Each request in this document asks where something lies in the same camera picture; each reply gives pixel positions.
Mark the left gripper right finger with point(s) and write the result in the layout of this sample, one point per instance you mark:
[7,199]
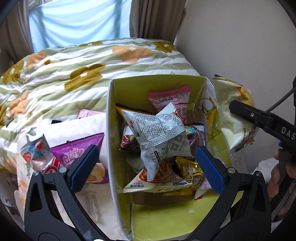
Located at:
[242,210]

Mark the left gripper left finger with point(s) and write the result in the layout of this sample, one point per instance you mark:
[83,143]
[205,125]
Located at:
[52,211]

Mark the red white round-logo snack bag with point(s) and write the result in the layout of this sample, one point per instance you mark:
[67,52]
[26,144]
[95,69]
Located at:
[52,167]

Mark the white frosted snack pack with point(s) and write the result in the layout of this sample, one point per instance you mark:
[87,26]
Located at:
[97,202]

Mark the blue cartoon snack bag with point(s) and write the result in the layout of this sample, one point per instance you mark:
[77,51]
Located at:
[37,154]

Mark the grey white printed snack bag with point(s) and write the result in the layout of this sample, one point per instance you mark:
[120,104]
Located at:
[159,136]

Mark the right hand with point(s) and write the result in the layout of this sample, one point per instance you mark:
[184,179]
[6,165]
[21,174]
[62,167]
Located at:
[274,183]

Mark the purple potato chip bag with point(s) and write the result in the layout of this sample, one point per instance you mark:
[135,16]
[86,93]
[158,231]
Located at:
[82,158]

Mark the gold pizza snack bag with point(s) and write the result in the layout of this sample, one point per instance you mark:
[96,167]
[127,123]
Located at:
[191,172]

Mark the orange white triangular snack bag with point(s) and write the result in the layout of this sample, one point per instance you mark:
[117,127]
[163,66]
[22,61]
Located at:
[166,180]

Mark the pink snack bag in box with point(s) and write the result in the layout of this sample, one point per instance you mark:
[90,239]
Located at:
[180,97]

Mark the pink phone case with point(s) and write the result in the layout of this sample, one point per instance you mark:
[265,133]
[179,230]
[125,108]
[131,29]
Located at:
[87,113]

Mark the green cardboard box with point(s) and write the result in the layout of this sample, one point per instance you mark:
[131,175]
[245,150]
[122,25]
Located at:
[151,216]

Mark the floral green striped blanket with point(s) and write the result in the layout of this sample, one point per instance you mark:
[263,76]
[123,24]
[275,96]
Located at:
[56,83]

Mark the beige curtain right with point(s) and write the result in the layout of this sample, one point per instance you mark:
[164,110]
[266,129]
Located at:
[156,19]

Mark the beige curtain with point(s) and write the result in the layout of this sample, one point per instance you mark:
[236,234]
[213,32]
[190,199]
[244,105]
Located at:
[156,19]
[15,30]

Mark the beige curtain left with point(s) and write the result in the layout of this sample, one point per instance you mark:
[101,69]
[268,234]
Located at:
[15,30]

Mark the light blue window cloth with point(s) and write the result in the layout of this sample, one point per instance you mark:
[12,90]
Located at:
[65,23]

